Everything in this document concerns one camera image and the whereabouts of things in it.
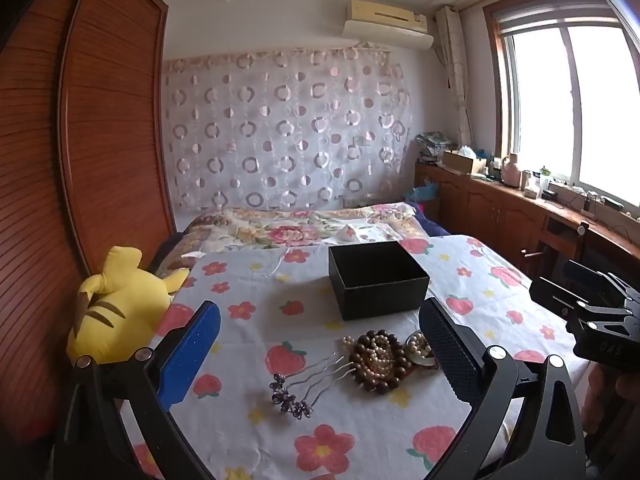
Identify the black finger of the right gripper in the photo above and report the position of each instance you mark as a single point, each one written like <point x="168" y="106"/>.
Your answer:
<point x="583" y="293"/>

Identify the silver flower hair pin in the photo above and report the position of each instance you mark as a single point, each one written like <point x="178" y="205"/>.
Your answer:
<point x="297" y="394"/>

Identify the beige wall air conditioner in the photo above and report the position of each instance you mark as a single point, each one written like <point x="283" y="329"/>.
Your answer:
<point x="383" y="24"/>

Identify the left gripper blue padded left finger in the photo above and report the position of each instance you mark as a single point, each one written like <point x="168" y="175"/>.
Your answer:
<point x="95" y="441"/>

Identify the right hand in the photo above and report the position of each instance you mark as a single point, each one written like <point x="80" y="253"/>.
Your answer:
<point x="603" y="386"/>

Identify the floral quilt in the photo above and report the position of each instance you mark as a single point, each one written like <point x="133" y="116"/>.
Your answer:
<point x="239" y="228"/>

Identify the yellow plush toy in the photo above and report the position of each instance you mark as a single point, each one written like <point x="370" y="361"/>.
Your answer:
<point x="118" y="310"/>

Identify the wooden sideboard cabinet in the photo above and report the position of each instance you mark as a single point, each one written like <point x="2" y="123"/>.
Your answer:
<point x="537" y="236"/>

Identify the cardboard tissue box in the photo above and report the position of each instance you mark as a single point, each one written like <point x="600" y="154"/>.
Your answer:
<point x="464" y="160"/>

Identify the pink circle patterned curtain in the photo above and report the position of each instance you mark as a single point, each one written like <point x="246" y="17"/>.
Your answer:
<point x="290" y="129"/>

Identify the wooden wardrobe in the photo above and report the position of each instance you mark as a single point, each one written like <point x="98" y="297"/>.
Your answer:
<point x="82" y="170"/>

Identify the pink kettle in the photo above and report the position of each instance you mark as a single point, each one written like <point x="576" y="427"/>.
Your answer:
<point x="510" y="173"/>

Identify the black square jewelry box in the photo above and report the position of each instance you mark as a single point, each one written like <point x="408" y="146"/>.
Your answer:
<point x="376" y="279"/>

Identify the blue plastic bag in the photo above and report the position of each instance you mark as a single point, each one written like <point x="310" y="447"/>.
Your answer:
<point x="423" y="193"/>

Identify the strawberry flower print sheet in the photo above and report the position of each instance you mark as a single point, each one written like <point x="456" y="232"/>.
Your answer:
<point x="279" y="314"/>

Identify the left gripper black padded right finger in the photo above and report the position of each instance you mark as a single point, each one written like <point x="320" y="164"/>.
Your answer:
<point x="524" y="421"/>

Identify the beige side curtain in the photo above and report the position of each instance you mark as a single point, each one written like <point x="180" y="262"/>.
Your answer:
<point x="450" y="30"/>

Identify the green jade bangle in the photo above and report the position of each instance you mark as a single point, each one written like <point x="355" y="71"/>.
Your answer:
<point x="419" y="352"/>

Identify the window with white frame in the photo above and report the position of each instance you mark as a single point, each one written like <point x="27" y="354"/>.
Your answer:
<point x="567" y="94"/>

